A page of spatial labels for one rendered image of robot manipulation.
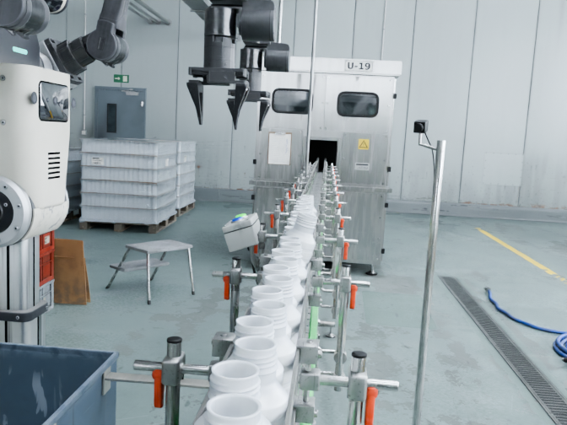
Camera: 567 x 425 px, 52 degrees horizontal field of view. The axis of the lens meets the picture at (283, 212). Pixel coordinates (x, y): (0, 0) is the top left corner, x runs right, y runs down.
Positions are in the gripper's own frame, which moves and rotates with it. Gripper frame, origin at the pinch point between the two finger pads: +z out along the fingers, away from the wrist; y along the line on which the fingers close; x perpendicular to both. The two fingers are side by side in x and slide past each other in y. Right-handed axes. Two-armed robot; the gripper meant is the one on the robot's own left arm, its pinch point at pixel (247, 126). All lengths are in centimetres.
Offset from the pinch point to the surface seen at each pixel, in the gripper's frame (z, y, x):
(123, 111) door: -31, 403, -960
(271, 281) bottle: 20, -17, 82
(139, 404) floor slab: 135, 66, -113
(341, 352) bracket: 42, -27, 45
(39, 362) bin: 44, 26, 56
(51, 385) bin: 48, 24, 56
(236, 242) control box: 29.8, 1.0, 3.4
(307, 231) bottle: 19, -19, 46
